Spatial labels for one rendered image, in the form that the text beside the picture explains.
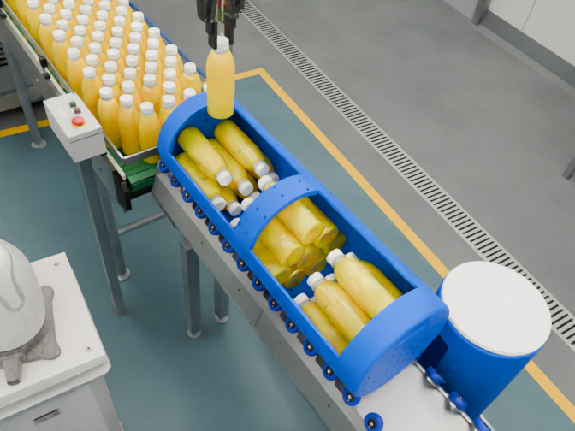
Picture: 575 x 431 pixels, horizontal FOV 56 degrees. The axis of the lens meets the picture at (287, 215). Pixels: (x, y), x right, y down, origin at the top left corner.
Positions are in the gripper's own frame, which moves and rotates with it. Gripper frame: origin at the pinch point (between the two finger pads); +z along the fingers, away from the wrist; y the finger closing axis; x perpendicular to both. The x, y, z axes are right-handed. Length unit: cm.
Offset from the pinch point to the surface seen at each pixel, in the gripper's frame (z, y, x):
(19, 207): 147, -45, 121
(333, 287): 33, -5, -56
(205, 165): 34.6, -8.1, -5.5
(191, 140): 33.3, -7.0, 4.1
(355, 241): 40, 14, -45
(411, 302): 25, 2, -71
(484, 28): 145, 336, 126
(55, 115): 37, -33, 38
